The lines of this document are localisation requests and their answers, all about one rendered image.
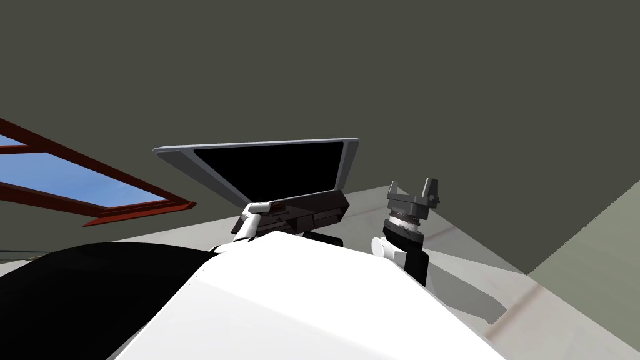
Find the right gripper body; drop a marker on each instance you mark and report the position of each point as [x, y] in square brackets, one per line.
[410, 205]

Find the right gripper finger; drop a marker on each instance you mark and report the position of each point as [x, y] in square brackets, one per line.
[392, 189]
[431, 189]

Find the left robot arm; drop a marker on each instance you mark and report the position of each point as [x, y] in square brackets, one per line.
[90, 295]

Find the grey laptop with black screen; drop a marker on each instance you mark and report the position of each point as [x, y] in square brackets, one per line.
[270, 172]

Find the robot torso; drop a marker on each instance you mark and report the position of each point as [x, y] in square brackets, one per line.
[300, 305]

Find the red framed window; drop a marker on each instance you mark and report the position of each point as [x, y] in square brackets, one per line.
[65, 182]

